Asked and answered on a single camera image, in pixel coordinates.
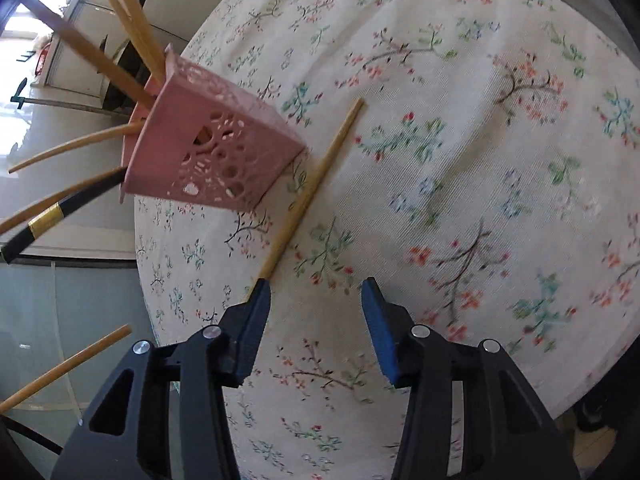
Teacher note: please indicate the pink perforated chopstick holder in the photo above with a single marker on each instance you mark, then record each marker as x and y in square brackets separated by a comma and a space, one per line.
[225, 145]

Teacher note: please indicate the black chopstick with gold band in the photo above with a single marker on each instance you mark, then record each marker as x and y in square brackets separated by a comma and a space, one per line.
[75, 200]

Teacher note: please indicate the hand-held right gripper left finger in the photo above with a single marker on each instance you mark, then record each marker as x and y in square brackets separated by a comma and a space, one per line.
[257, 320]

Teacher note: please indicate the floral white tablecloth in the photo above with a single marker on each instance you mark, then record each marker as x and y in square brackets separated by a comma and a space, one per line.
[450, 185]

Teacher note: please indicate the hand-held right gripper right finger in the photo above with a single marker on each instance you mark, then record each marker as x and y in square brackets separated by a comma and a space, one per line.
[380, 330]

